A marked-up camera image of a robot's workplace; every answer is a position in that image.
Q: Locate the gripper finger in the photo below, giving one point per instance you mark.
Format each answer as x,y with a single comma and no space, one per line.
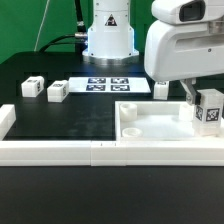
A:
193,97

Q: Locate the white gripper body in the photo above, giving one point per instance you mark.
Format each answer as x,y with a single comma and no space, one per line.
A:
176,52

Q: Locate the white square tabletop part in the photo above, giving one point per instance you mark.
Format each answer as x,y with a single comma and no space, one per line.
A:
158,121

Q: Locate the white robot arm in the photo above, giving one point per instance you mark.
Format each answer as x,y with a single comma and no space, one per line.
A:
111,38

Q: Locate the white U-shaped obstacle fence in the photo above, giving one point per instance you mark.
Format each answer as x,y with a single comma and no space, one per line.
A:
104,153

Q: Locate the white sheet with markers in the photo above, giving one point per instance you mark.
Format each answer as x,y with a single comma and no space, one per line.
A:
109,84

